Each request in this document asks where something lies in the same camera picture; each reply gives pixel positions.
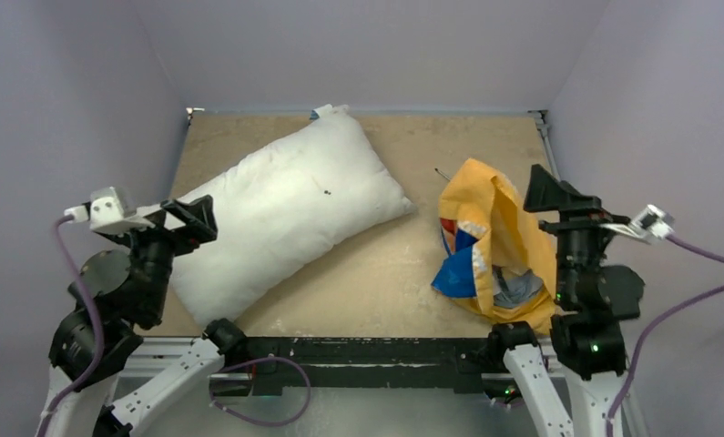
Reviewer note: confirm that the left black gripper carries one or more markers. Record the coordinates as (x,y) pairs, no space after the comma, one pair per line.
(198,212)

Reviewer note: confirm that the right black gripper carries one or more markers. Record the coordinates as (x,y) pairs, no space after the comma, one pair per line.
(575,223)

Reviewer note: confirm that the yellow printed pillowcase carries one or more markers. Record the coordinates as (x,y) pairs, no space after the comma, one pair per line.
(498,263)

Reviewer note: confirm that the white pillow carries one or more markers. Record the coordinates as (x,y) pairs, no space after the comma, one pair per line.
(279,209)

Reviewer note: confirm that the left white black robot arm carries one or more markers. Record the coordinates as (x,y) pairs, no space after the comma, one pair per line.
(117,294)

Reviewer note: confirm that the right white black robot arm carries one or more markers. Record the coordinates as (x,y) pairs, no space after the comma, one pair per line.
(586,336)

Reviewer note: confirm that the black yellow screwdriver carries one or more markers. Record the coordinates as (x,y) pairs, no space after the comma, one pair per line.
(443,174)

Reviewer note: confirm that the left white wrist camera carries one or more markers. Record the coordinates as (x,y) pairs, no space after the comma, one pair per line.
(109,212)

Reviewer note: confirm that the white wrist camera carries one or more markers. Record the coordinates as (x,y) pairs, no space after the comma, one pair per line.
(109,212)
(652,224)

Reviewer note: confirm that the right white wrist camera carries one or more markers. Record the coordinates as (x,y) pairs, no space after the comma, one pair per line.
(652,224)

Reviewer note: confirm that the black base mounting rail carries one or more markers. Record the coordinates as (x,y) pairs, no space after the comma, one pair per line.
(456,364)

